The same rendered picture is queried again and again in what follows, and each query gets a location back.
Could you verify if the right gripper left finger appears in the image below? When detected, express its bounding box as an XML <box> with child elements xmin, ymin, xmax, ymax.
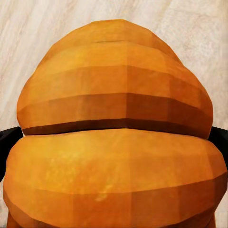
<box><xmin>0</xmin><ymin>126</ymin><xmax>24</xmax><ymax>182</ymax></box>

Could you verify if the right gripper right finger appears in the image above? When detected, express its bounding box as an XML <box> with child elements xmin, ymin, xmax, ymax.
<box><xmin>208</xmin><ymin>126</ymin><xmax>228</xmax><ymax>170</ymax></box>

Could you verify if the pumpkin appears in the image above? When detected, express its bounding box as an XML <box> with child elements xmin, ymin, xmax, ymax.
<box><xmin>3</xmin><ymin>19</ymin><xmax>228</xmax><ymax>228</ymax></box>

